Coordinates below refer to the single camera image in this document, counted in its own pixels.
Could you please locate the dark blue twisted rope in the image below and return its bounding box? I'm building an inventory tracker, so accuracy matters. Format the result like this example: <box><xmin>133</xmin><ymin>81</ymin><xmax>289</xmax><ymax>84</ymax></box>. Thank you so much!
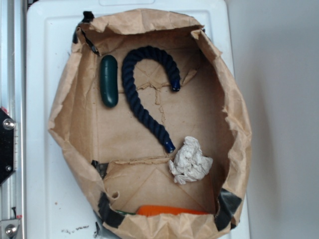
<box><xmin>121</xmin><ymin>45</ymin><xmax>181</xmax><ymax>153</ymax></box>

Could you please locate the brown paper bag tray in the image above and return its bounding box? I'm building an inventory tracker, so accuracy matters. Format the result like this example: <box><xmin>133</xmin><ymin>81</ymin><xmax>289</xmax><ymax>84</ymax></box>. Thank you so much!
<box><xmin>48</xmin><ymin>8</ymin><xmax>252</xmax><ymax>239</ymax></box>

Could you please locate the crumpled white paper ball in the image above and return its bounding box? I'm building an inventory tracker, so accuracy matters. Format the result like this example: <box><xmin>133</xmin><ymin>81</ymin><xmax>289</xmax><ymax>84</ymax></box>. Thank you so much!
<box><xmin>168</xmin><ymin>136</ymin><xmax>213</xmax><ymax>185</ymax></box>

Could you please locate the dark green toy cucumber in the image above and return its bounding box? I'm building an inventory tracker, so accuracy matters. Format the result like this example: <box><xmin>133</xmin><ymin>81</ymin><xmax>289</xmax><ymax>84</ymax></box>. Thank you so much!
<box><xmin>100</xmin><ymin>55</ymin><xmax>118</xmax><ymax>108</ymax></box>

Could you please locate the orange toy carrot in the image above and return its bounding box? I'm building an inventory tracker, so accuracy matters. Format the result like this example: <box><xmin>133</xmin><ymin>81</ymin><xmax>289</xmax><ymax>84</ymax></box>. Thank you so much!
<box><xmin>116</xmin><ymin>205</ymin><xmax>208</xmax><ymax>217</ymax></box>

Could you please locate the white plastic bin lid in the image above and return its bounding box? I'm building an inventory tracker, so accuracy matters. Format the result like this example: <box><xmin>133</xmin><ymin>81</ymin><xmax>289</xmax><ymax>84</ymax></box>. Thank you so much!
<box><xmin>25</xmin><ymin>0</ymin><xmax>251</xmax><ymax>239</ymax></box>

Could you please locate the black metal bracket plate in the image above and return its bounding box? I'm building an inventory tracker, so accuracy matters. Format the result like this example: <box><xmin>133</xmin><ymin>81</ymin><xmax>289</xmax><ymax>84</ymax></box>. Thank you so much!
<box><xmin>0</xmin><ymin>107</ymin><xmax>16</xmax><ymax>186</ymax></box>

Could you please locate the aluminium frame rail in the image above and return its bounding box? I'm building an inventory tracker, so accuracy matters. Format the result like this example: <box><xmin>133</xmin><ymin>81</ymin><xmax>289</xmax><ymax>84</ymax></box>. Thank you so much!
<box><xmin>0</xmin><ymin>0</ymin><xmax>28</xmax><ymax>239</ymax></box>

